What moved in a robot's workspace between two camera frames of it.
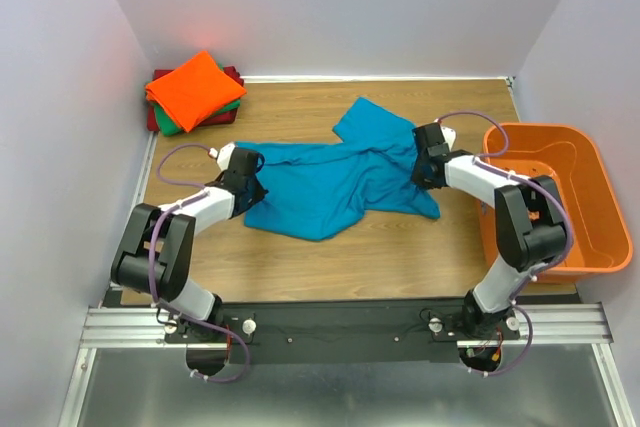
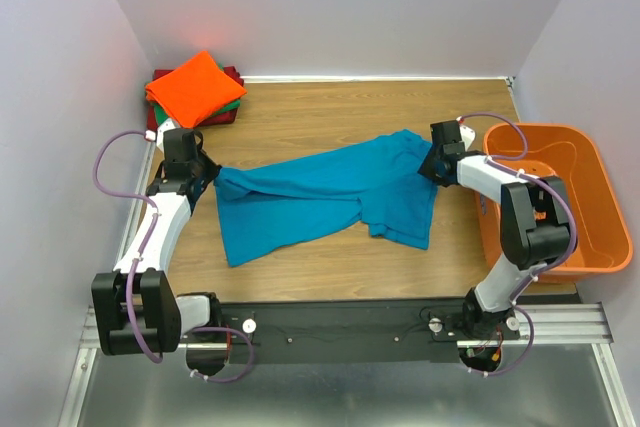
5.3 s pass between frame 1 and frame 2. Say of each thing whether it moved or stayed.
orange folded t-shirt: stayed
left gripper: moved
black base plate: stayed
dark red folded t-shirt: stayed
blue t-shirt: moved
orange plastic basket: stayed
